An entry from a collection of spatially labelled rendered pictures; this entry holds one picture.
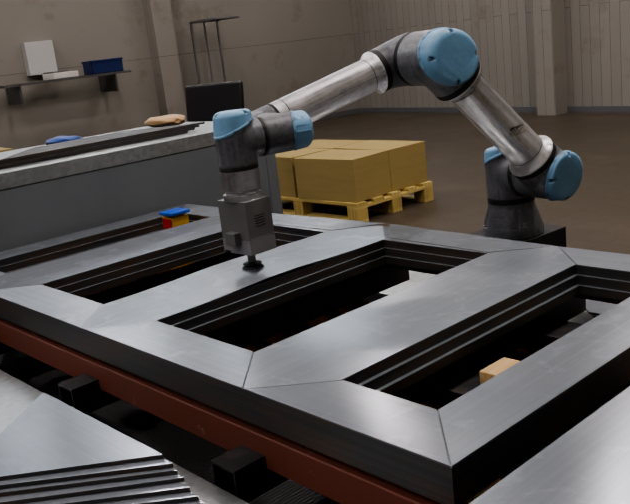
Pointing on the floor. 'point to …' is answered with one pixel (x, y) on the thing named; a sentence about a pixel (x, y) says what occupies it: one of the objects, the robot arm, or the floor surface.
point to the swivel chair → (213, 99)
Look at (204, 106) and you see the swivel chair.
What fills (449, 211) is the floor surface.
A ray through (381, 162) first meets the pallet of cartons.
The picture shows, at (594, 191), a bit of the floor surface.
